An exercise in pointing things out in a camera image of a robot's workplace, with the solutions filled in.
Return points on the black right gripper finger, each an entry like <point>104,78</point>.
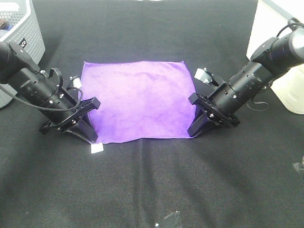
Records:
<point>196,99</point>
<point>202,122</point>

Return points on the brown towel in basket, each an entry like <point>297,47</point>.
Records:
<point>3,23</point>

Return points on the black fabric table mat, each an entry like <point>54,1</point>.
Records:
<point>241,177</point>

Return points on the clear tape piece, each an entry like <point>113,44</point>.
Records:
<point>299,168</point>
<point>172,220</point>

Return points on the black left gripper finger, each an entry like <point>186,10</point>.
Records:
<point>90,104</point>
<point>81,128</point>

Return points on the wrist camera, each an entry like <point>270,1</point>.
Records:
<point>75,82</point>
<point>205,77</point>

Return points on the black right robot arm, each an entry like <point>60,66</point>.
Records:
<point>271,60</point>

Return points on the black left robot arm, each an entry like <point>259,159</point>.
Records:
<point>19,96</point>

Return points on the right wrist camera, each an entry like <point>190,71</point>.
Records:
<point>205,77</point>

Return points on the clear tape piece right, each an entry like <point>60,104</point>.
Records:
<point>299,168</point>

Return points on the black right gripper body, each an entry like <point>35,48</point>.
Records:
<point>223,102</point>

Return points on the purple microfiber towel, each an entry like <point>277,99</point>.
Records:
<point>145,99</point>

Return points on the grey perforated laundry basket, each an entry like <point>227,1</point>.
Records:
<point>16,42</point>

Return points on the clear tape piece centre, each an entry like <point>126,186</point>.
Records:
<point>172,220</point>

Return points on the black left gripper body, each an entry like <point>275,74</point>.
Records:
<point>62,106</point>

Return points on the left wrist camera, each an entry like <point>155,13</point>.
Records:
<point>75,82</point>

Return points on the white plastic bin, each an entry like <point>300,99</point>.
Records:
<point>283,20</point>

